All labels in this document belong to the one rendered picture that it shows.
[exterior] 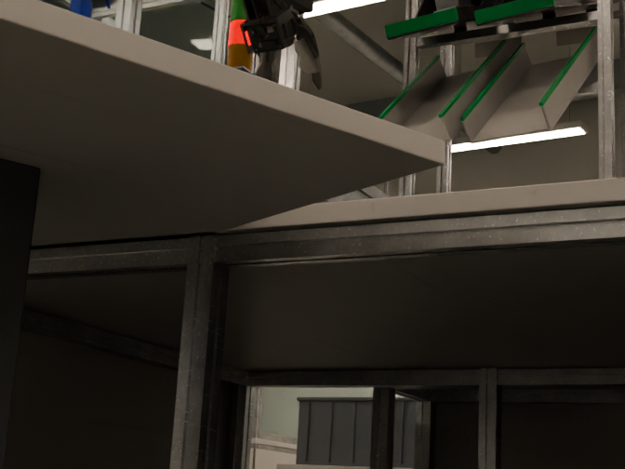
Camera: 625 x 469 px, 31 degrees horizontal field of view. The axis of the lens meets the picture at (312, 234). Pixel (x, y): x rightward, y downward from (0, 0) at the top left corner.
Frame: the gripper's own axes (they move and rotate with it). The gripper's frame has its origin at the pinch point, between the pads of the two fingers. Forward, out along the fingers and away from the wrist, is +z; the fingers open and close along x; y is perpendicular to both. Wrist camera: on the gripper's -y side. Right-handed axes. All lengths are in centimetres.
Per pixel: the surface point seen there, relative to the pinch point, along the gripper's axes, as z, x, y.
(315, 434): 154, -86, -110
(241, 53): -3.5, -17.5, -15.3
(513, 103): 5.8, 39.3, 7.0
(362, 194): 13.8, 15.8, 18.8
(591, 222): 11, 56, 42
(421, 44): -2.3, 22.0, -5.8
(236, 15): -9.8, -18.8, -20.1
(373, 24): 210, -367, -922
